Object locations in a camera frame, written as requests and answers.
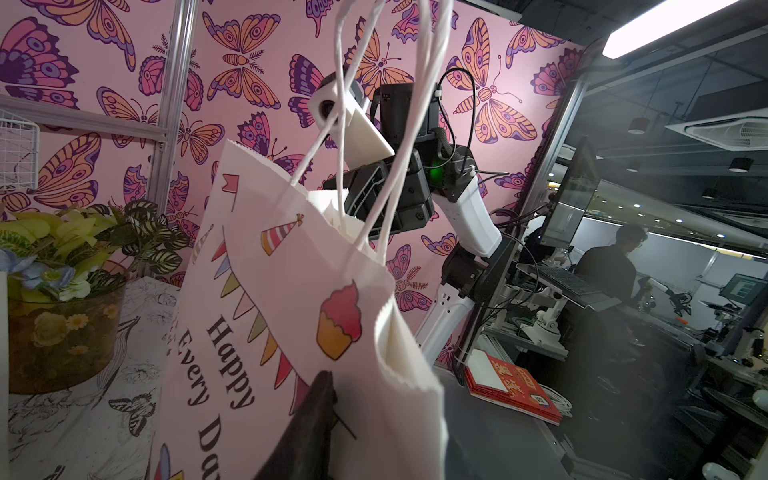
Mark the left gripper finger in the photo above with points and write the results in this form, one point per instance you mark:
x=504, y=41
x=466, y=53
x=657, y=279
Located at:
x=303, y=451

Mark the white paper bag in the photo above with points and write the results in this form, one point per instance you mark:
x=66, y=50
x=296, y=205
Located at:
x=283, y=284

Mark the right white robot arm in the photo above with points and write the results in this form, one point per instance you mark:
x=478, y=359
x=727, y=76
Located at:
x=441, y=176

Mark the computer monitor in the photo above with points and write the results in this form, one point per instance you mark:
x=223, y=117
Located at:
x=573, y=197

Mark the red book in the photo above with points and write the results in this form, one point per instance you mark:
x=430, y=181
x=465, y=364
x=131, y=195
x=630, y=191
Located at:
x=509, y=386

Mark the person in black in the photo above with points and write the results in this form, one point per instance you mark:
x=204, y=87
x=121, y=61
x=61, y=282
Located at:
x=609, y=267

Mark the green potted plant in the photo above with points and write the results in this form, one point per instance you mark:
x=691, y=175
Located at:
x=66, y=277

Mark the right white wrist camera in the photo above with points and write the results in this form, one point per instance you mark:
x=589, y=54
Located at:
x=348, y=120

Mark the aluminium frame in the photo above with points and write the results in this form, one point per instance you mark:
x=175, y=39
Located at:
x=163, y=133

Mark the white wire wall basket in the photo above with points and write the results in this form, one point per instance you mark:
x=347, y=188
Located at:
x=20, y=140

